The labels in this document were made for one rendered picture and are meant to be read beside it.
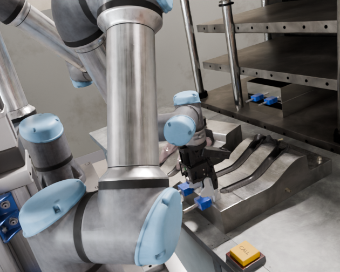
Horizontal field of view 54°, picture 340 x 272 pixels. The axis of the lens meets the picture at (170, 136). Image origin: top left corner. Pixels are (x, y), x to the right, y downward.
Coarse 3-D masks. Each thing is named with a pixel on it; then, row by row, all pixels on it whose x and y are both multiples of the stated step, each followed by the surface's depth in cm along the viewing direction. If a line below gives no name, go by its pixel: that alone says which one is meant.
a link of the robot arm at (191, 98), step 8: (176, 96) 95; (184, 96) 94; (192, 96) 93; (176, 104) 95; (184, 104) 93; (192, 104) 94; (200, 104) 97; (200, 112) 96; (200, 120) 97; (200, 128) 97
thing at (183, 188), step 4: (188, 180) 120; (180, 184) 120; (184, 184) 120; (188, 184) 119; (180, 188) 118; (184, 188) 117; (188, 188) 117; (192, 188) 118; (180, 192) 118; (184, 192) 117; (188, 192) 118; (192, 192) 118
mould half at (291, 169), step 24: (240, 144) 135; (264, 144) 128; (288, 144) 140; (216, 168) 129; (240, 168) 125; (288, 168) 113; (312, 168) 120; (240, 192) 111; (264, 192) 111; (216, 216) 108; (240, 216) 108
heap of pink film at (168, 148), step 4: (208, 140) 151; (168, 144) 151; (208, 144) 149; (164, 148) 150; (168, 148) 148; (172, 148) 148; (164, 152) 149; (168, 152) 147; (172, 152) 147; (160, 156) 149; (164, 156) 148; (160, 160) 148; (164, 160) 147; (180, 160) 140; (176, 164) 142; (176, 168) 140
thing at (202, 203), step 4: (200, 196) 111; (208, 196) 110; (220, 196) 110; (196, 200) 109; (200, 200) 109; (204, 200) 108; (208, 200) 108; (212, 200) 108; (196, 204) 109; (200, 204) 107; (204, 204) 108; (208, 204) 109; (188, 208) 108; (192, 208) 108; (200, 208) 108; (204, 208) 108; (184, 212) 107
